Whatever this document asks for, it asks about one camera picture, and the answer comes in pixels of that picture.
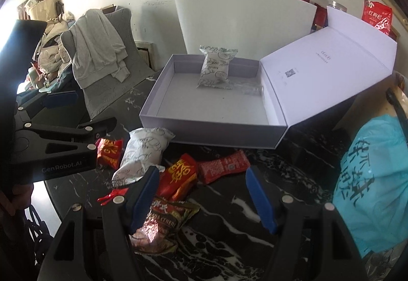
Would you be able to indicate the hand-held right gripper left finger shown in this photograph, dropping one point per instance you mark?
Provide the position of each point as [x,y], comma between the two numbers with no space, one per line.
[146,198]

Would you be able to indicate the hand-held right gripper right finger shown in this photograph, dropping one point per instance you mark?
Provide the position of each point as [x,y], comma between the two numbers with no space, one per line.
[259,198]

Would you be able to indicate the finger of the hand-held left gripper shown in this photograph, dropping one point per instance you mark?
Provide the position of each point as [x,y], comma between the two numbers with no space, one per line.
[95,129]
[60,99]

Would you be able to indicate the dark foil cereal packet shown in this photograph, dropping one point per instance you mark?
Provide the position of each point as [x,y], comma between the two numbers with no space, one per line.
[165,217]

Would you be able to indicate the small red candy packet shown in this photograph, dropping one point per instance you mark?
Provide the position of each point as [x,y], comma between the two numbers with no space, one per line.
[109,153]

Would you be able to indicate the red gold snack packet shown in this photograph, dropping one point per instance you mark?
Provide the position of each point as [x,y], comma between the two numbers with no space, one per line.
[178,177]

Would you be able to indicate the small red candy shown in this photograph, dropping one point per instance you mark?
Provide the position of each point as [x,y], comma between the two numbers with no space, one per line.
[106,197]

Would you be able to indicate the white printed snack packet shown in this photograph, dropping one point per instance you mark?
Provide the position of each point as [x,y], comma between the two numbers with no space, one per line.
[142,150]
[215,67]

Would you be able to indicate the white gift box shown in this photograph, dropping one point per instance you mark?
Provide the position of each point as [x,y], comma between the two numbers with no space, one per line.
[207,108]

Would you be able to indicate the person's left hand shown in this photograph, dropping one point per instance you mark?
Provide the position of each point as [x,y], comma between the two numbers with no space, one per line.
[14,198]

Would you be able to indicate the pile of clothes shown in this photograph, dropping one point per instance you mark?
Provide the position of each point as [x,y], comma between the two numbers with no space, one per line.
[52,51]

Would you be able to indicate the flat red snack packet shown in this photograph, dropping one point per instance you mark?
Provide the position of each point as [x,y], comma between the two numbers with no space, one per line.
[221,167]

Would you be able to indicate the grey covered chair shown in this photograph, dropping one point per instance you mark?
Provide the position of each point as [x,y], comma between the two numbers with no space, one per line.
[134,70]

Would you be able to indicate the clear plastic wrapper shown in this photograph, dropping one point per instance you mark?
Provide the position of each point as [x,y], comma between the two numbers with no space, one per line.
[250,89]

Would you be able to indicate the teal plastic bag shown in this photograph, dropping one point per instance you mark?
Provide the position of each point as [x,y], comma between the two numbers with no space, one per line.
[376,179]

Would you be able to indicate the white foam sheet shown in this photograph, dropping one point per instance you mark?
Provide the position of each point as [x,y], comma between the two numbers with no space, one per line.
[239,19]

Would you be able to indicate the red carton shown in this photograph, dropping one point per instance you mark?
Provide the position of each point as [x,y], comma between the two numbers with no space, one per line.
[320,17]

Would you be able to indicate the red dried berry packet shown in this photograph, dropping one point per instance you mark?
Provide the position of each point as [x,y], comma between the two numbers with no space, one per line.
[377,17]

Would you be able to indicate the wooden wall panel frame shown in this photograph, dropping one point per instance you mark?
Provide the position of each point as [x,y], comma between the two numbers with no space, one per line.
[147,49]

